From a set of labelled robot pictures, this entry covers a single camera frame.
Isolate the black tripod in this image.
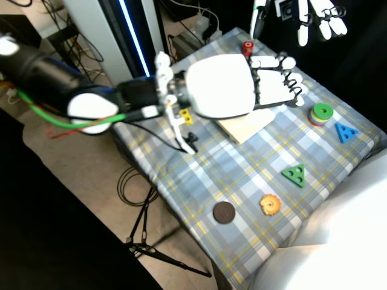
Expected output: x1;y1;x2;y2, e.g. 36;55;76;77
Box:
125;179;212;279

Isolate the black box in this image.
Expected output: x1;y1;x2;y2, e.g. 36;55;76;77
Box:
0;14;42;46

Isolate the green cable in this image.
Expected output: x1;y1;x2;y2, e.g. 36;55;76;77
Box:
16;90;126;131

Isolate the small white square table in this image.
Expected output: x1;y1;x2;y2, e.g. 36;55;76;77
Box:
216;108;276;145

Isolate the coiled black cable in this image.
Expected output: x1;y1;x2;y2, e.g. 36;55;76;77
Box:
117;165;160;208

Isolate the blue plaid tablecloth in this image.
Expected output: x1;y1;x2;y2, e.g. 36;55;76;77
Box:
111;27;380;290

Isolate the white power strip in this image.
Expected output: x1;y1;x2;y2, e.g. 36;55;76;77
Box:
195;14;223;42

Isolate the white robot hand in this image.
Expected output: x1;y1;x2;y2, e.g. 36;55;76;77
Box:
250;0;348;48
184;51;310;119

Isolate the blue triangle block with holes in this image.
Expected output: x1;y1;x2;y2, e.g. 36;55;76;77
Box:
334;123;360;144

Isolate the yellow triangle block with holes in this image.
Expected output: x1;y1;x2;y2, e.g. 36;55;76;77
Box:
178;108;194;125

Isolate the tan flower-shaped toy cookie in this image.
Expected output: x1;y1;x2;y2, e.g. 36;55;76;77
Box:
260;194;282;216

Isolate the red cylinder block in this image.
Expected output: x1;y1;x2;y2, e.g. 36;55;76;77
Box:
241;40;255;58

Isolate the green stacking ring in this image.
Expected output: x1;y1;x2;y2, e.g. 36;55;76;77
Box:
312;102;334;120

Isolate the yellow stacking ring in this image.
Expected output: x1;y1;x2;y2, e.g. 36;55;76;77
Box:
308;110;332;124

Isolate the large white robot body shell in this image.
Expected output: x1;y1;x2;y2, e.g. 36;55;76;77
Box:
250;144;387;290

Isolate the green triangle block with holes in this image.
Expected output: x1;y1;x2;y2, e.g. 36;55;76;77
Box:
281;164;305;189

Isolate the brown round toy cookie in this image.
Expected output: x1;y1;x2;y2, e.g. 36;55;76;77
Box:
212;201;236;225

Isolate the white column with blue light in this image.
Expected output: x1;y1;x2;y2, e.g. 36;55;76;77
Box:
62;0;169;88

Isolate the black metal frame stand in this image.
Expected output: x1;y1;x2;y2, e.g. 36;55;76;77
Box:
47;25;91;76

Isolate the grey adapter box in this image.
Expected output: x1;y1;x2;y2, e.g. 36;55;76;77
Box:
172;31;204;58

